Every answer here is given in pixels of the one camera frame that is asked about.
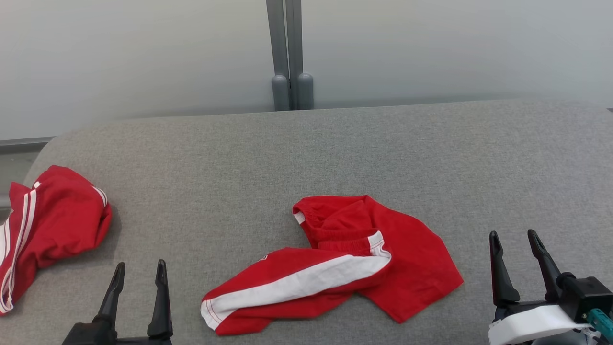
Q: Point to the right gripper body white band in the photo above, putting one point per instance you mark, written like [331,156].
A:
[531,323]

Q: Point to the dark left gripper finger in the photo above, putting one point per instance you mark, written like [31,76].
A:
[161,306]
[111,302]

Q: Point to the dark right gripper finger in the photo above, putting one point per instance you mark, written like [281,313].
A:
[548,273]
[502,282]

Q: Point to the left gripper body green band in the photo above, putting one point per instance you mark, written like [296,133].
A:
[91,335]

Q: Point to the red shorts white side stripe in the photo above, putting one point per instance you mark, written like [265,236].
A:
[412,258]

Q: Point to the red basketball jersey white sleeves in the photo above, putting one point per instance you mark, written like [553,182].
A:
[62,220]

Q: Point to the grey fabric sofa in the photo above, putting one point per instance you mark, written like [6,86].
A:
[287,158]

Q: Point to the teal right camera connector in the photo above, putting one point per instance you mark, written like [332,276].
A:
[601,322]

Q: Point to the grey wall skirting strip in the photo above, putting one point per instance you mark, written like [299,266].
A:
[24,143]

